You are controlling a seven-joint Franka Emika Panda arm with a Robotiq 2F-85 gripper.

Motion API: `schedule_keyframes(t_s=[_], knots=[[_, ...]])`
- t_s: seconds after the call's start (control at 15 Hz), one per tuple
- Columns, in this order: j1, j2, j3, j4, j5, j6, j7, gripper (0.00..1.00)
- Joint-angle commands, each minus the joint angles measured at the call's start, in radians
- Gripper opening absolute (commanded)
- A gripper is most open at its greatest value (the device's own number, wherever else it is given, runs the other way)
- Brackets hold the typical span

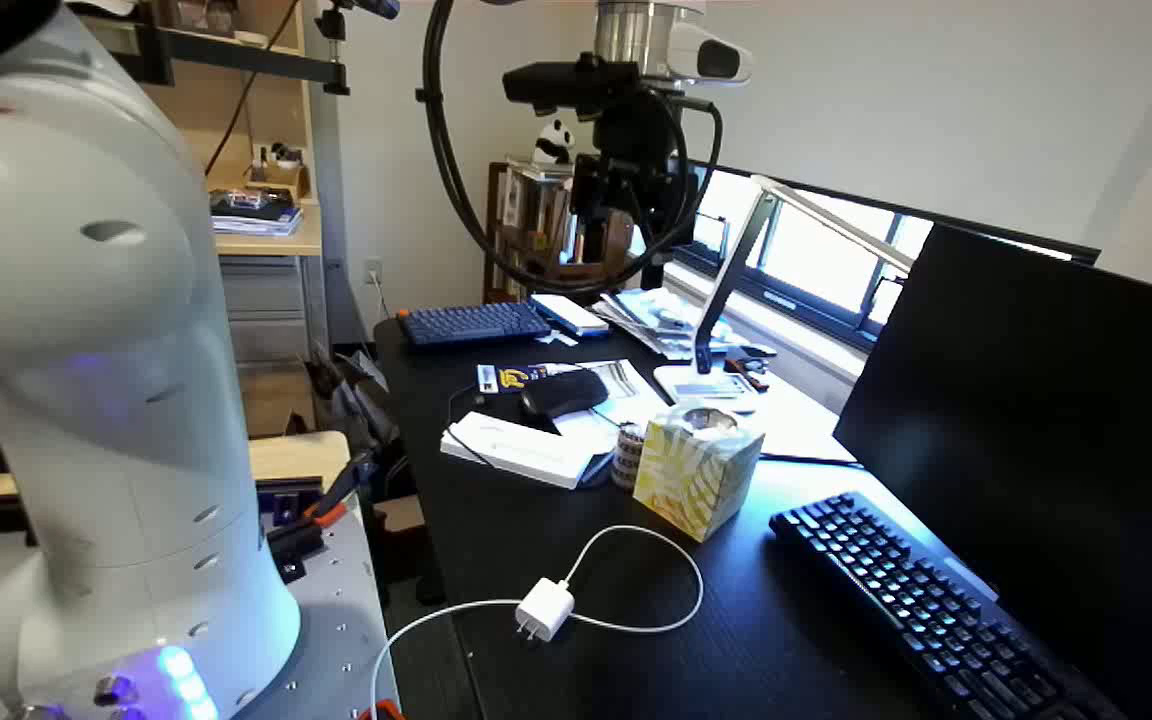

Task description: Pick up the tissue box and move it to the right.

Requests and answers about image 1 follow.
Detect small metal can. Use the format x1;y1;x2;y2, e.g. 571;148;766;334
612;419;645;488

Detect black keyboard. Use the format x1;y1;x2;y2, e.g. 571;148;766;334
770;493;1127;720

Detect white power adapter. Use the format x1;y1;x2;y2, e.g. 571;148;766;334
511;576;577;646

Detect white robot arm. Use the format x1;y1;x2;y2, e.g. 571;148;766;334
0;0;304;720

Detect black glasses case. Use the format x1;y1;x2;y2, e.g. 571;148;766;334
523;368;608;418

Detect white paper sheets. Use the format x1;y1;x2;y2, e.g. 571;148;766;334
472;357;673;457

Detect white desk lamp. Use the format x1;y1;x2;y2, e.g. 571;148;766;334
669;171;933;408

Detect yellow patterned tissue box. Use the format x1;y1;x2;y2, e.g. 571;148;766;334
633;406;766;543

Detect white remote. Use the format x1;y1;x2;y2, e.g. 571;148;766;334
533;291;608;337

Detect white flat box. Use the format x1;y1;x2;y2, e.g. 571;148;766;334
441;414;608;493

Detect white charger cable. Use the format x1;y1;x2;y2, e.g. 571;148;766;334
364;520;714;720

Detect wooden bookshelf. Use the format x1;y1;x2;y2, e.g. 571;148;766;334
490;162;641;296

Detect stack of books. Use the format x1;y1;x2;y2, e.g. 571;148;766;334
591;289;702;366

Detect black computer monitor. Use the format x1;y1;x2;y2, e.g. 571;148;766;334
838;230;1152;720

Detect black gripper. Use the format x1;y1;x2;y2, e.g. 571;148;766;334
571;88;702;291

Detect wooden shelf unit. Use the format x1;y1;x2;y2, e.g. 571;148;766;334
114;0;349;256

